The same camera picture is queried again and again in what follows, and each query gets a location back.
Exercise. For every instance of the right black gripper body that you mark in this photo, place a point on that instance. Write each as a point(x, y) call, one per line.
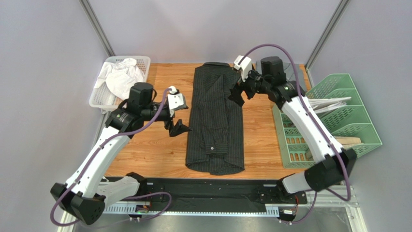
point(242, 87)

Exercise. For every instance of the dark pinstriped long sleeve shirt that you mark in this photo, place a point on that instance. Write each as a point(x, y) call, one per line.
point(215, 143)

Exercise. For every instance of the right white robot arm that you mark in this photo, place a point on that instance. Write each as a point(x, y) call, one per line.
point(333, 163)

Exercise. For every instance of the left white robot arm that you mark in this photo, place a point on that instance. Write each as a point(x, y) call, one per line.
point(81, 195)

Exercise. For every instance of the white shirt in basket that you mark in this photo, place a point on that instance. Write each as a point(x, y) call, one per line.
point(120, 77)

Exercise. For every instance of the white plastic laundry basket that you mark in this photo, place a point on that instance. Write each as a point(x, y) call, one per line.
point(102, 97)

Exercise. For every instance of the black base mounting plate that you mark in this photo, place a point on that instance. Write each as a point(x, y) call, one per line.
point(214, 195)

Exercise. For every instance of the white papers in rack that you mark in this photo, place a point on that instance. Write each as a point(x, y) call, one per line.
point(321, 106)

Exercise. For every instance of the green plastic file rack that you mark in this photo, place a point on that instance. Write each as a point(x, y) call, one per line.
point(351, 120)

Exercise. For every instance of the brown book in rack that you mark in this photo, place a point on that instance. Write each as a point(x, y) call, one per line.
point(348, 142)

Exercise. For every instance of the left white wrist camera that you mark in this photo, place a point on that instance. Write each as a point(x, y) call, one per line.
point(176, 101)

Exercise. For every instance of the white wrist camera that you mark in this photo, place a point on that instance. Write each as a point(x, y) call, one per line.
point(176, 101)
point(243, 65)

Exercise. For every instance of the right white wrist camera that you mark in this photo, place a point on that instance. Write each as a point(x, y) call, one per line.
point(243, 65)

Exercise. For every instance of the right corner aluminium post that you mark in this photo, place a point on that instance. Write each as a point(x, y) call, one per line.
point(329, 28)

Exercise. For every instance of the corner aluminium post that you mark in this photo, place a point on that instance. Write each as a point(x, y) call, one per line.
point(88, 9)
point(329, 28)

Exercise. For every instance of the left corner aluminium post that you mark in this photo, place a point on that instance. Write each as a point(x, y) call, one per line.
point(88, 9)

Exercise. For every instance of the aluminium frame rail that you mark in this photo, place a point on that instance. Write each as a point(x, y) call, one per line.
point(324, 212)

